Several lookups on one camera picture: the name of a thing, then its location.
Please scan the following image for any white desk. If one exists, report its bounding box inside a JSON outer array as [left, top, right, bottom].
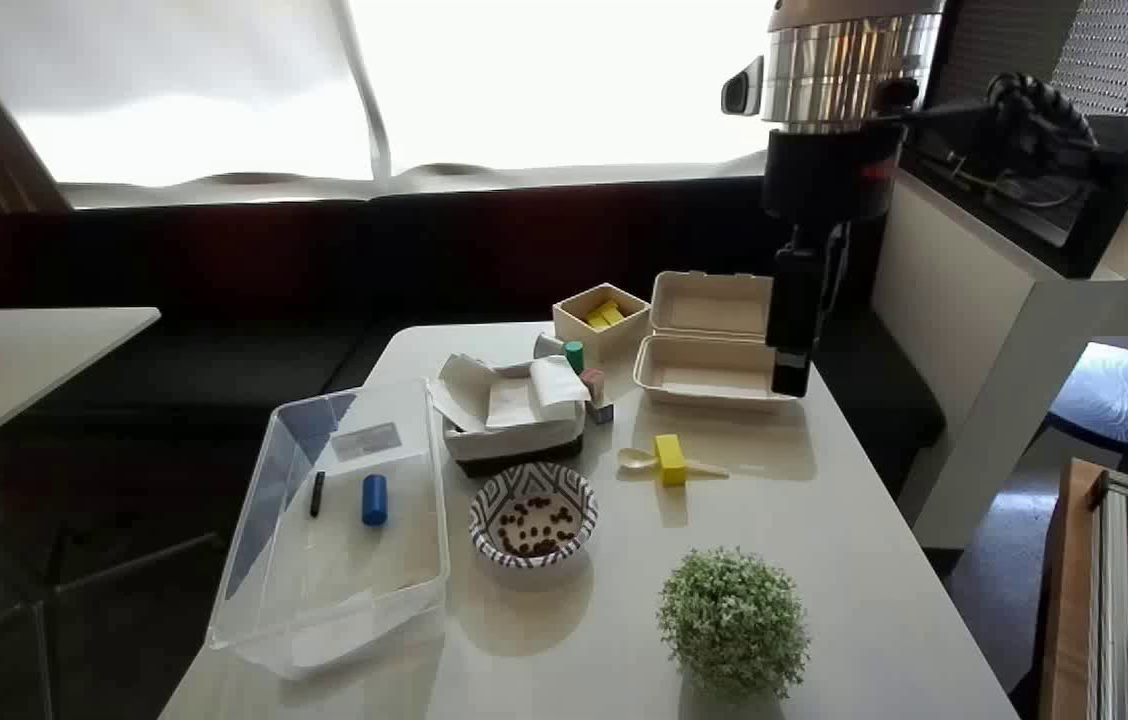
[[864, 166, 1128, 550]]

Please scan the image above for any white window shade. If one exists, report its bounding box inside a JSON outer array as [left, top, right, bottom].
[[0, 0, 379, 193]]

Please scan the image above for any white foam lunch pack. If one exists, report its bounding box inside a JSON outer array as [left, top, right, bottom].
[[629, 269, 809, 413]]

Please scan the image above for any clear plastic storage bin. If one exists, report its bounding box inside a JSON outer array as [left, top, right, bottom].
[[201, 382, 455, 684]]

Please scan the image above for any white label card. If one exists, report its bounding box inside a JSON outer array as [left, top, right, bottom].
[[329, 421, 402, 462]]

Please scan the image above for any blue cylinder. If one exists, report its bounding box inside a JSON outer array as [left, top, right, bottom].
[[360, 472, 392, 533]]

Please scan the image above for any patterned bowl with beans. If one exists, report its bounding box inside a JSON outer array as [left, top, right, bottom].
[[465, 461, 603, 581]]

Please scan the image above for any white side table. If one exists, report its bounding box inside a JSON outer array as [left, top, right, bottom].
[[0, 303, 164, 480]]

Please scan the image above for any dark bench sofa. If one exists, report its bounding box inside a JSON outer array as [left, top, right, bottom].
[[0, 173, 948, 456]]

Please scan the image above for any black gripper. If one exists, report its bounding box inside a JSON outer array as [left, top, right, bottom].
[[759, 116, 891, 398]]

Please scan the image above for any green ball plant in pot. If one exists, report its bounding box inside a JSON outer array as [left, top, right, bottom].
[[655, 543, 814, 702]]

